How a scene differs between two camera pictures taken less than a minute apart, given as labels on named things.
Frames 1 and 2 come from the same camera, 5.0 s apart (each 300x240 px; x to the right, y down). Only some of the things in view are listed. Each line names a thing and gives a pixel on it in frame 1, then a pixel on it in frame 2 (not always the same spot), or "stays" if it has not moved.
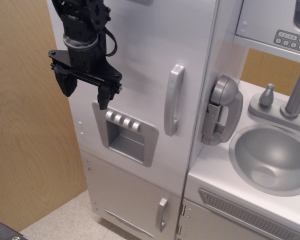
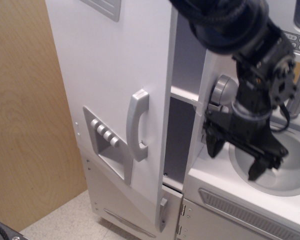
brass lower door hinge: [179, 229] stays
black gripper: [89, 65] -> [256, 136]
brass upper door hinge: [183, 209] stays
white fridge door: [172, 168] -> [118, 58]
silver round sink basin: [271, 159] stays
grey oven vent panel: [273, 227] stays
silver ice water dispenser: [126, 136] -> [110, 146]
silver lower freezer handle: [162, 205] stays
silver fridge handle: [173, 100] -> [138, 103]
